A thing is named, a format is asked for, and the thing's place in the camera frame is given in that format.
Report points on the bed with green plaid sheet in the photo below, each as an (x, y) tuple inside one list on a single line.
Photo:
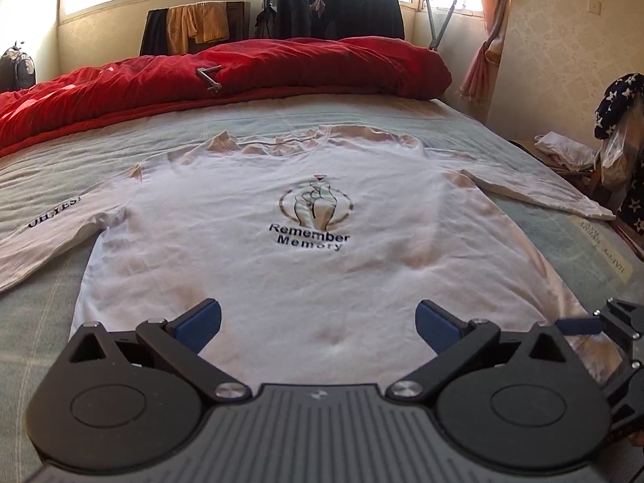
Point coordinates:
[(40, 322)]

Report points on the dark wooden chair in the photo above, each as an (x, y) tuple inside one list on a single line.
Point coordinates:
[(239, 20)]

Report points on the black garment on chair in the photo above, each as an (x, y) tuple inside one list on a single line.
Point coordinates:
[(153, 32)]

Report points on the dark star-print cloth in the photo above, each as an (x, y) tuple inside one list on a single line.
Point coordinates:
[(621, 100)]

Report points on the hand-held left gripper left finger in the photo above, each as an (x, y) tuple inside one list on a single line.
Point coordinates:
[(198, 327)]

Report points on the clear plastic bag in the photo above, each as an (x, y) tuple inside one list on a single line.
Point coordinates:
[(616, 156)]

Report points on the yellow garment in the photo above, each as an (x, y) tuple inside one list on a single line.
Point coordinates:
[(198, 25)]

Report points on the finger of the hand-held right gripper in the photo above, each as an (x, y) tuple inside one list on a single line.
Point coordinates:
[(631, 385), (578, 326)]

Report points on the red quilt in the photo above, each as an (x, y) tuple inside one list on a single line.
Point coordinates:
[(251, 70)]

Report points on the black jacket with round patch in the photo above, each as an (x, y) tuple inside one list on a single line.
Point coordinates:
[(297, 5)]

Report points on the grey backpack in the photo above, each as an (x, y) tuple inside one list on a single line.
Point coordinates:
[(17, 68)]

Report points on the low wooden table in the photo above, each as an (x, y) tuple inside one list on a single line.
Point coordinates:
[(578, 176)]

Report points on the plain black coat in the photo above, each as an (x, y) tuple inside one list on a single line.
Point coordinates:
[(365, 10)]

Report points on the metal clothes rack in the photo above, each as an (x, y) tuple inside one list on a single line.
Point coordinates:
[(442, 25)]

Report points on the orange patterned curtain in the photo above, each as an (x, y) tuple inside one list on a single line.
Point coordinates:
[(490, 45)]

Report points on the pile of white cloth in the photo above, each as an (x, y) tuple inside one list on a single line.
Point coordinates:
[(566, 151)]

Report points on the white long-sleeve printed shirt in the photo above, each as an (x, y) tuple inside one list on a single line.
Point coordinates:
[(302, 287)]

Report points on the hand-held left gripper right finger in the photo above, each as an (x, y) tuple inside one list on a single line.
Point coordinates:
[(437, 327)]

